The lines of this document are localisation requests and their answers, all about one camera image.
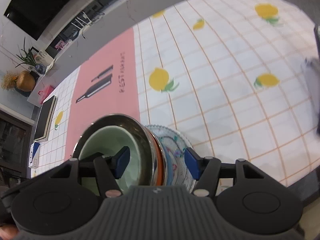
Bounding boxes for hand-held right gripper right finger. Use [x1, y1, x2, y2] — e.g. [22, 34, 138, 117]
[183, 147, 260, 197]

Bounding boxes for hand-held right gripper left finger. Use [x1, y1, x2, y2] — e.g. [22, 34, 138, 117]
[51, 146, 131, 198]

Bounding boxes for green ceramic bowl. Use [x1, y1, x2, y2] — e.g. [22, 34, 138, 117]
[78, 126, 140, 193]

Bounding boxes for orange steel bowl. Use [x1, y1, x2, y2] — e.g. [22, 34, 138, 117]
[72, 114, 165, 187]

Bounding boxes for pink table mat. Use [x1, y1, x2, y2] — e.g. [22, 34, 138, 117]
[64, 27, 140, 163]

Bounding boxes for white and blue box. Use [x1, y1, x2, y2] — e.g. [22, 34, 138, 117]
[28, 142, 41, 169]

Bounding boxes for lemon print checked tablecloth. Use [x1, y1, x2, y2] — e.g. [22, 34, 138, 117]
[31, 0, 320, 188]

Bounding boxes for black hardcover book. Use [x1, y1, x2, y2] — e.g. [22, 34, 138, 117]
[34, 96, 58, 142]

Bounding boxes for dark glass door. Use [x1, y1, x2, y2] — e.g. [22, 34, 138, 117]
[0, 110, 34, 173]

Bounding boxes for gold round vase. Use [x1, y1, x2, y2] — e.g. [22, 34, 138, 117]
[16, 70, 36, 92]

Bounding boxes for white printed paper bag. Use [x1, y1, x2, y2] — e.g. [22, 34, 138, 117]
[34, 50, 54, 65]

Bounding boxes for dried yellow flowers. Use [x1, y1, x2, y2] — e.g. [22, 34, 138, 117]
[1, 71, 19, 90]

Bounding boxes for green grass-leaf plant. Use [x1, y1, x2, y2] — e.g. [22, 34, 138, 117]
[15, 37, 38, 68]

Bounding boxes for white router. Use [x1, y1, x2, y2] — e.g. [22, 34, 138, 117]
[74, 15, 93, 34]

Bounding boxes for black television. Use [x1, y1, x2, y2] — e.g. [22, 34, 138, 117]
[4, 0, 125, 41]

